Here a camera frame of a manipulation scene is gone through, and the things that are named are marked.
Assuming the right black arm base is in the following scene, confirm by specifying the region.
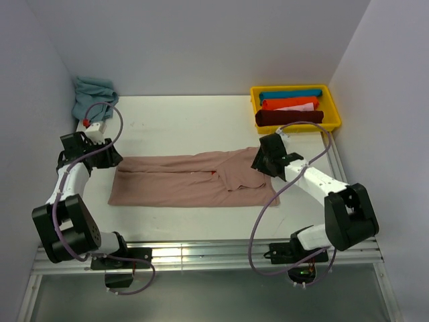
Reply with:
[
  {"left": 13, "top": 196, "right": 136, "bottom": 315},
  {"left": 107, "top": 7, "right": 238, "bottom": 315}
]
[{"left": 263, "top": 231, "right": 328, "bottom": 285}]

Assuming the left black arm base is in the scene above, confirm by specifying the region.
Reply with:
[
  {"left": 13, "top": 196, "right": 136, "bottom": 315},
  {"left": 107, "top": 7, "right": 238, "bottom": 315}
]
[{"left": 90, "top": 248, "right": 152, "bottom": 290}]

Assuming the rolled maroon t-shirt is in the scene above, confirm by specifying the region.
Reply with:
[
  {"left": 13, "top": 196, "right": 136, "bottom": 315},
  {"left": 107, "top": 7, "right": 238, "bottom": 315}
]
[{"left": 255, "top": 109, "right": 324, "bottom": 127}]

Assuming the rolled blue t-shirt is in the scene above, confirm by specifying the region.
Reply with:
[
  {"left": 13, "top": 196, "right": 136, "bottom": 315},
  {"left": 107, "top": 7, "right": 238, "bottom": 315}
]
[{"left": 259, "top": 89, "right": 323, "bottom": 103}]

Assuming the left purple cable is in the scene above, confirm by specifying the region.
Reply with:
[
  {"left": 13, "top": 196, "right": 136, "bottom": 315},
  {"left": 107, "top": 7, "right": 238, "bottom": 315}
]
[{"left": 52, "top": 102, "right": 156, "bottom": 296}]

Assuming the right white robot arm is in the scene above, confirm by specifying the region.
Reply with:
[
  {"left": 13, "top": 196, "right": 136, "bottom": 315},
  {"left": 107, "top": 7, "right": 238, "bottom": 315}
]
[{"left": 251, "top": 133, "right": 379, "bottom": 262}]

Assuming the pink printed t-shirt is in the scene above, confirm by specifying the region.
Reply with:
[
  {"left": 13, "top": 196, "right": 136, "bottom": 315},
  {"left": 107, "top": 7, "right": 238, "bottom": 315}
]
[{"left": 108, "top": 147, "right": 280, "bottom": 207}]

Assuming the rolled orange t-shirt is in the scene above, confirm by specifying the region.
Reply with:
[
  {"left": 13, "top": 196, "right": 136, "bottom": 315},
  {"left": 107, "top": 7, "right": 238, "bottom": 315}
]
[{"left": 262, "top": 96, "right": 319, "bottom": 111}]

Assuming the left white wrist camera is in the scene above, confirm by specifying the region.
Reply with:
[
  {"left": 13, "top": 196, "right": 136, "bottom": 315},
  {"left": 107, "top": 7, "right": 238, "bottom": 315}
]
[{"left": 84, "top": 121, "right": 107, "bottom": 144}]

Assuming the crumpled teal t-shirt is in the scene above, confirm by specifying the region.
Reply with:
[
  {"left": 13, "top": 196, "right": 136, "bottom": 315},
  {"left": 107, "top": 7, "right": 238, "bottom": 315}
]
[{"left": 72, "top": 76, "right": 119, "bottom": 122}]

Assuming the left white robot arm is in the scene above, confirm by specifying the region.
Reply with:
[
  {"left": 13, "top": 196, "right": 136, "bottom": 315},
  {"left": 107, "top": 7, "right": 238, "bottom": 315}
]
[{"left": 32, "top": 131, "right": 131, "bottom": 268}]

